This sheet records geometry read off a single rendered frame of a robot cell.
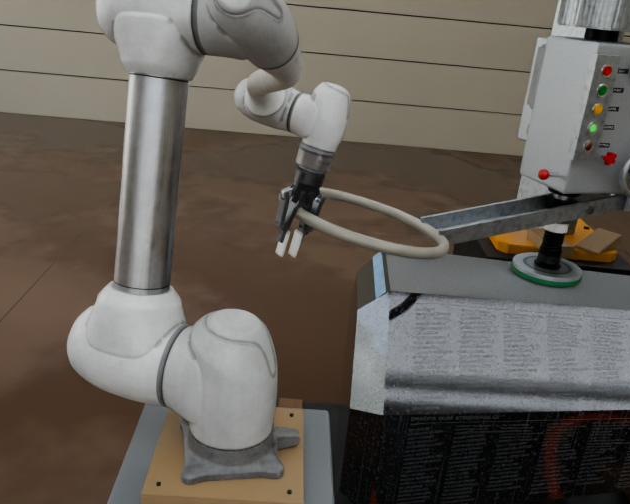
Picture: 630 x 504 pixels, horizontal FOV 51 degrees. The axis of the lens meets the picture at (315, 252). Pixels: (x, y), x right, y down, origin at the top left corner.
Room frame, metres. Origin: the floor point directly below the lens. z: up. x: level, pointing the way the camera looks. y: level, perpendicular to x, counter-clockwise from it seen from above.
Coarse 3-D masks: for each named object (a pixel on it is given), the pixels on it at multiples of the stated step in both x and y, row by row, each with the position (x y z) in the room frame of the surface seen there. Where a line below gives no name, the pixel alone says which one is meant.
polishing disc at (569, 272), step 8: (520, 256) 2.02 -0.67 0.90; (528, 256) 2.03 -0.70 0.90; (536, 256) 2.04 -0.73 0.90; (520, 264) 1.95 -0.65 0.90; (528, 264) 1.95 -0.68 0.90; (568, 264) 1.99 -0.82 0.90; (528, 272) 1.90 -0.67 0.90; (536, 272) 1.89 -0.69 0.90; (544, 272) 1.90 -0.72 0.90; (552, 272) 1.90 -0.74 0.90; (560, 272) 1.91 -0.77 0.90; (568, 272) 1.92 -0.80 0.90; (576, 272) 1.92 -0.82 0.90; (552, 280) 1.86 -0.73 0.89; (560, 280) 1.86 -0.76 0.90; (568, 280) 1.87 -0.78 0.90
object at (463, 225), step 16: (480, 208) 1.92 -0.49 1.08; (496, 208) 1.94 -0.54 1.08; (512, 208) 1.96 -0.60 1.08; (528, 208) 1.98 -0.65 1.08; (544, 208) 2.01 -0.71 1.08; (560, 208) 1.89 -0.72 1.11; (576, 208) 1.91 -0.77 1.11; (592, 208) 1.92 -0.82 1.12; (608, 208) 1.96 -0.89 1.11; (432, 224) 1.86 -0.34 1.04; (448, 224) 1.88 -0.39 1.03; (464, 224) 1.89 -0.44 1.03; (480, 224) 1.79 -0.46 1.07; (496, 224) 1.81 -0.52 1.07; (512, 224) 1.83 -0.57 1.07; (528, 224) 1.85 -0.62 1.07; (544, 224) 1.87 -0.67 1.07; (432, 240) 1.79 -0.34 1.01; (448, 240) 1.76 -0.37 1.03; (464, 240) 1.78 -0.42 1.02
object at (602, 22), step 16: (576, 0) 1.90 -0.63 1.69; (592, 0) 1.87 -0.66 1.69; (608, 0) 1.85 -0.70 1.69; (624, 0) 1.85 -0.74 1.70; (560, 16) 1.96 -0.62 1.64; (576, 16) 1.89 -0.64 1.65; (592, 16) 1.86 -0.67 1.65; (608, 16) 1.85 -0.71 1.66; (624, 16) 1.85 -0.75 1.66; (592, 32) 1.94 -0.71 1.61; (608, 32) 1.92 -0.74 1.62
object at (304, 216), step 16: (320, 192) 1.90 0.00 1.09; (336, 192) 1.93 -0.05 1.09; (368, 208) 1.95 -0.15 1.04; (384, 208) 1.93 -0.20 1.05; (320, 224) 1.52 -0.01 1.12; (416, 224) 1.86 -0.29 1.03; (352, 240) 1.49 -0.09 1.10; (368, 240) 1.49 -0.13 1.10; (400, 256) 1.51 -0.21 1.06; (416, 256) 1.52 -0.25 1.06; (432, 256) 1.56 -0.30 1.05
